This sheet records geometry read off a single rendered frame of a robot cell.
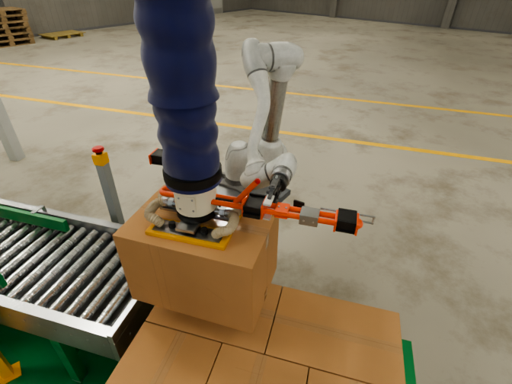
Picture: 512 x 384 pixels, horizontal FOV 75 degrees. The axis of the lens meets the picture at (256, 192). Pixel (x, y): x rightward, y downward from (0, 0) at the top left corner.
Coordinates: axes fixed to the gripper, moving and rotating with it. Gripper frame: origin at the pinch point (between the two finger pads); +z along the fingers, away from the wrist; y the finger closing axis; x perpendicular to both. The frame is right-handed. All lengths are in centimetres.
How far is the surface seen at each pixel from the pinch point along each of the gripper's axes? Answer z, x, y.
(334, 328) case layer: -1, -35, 65
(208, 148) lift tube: 4.8, 21.2, -24.8
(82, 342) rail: 36, 79, 71
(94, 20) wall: -1017, 895, 101
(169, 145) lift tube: 9.4, 33.5, -26.3
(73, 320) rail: 33, 83, 60
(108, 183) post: -46, 116, 40
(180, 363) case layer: 35, 28, 65
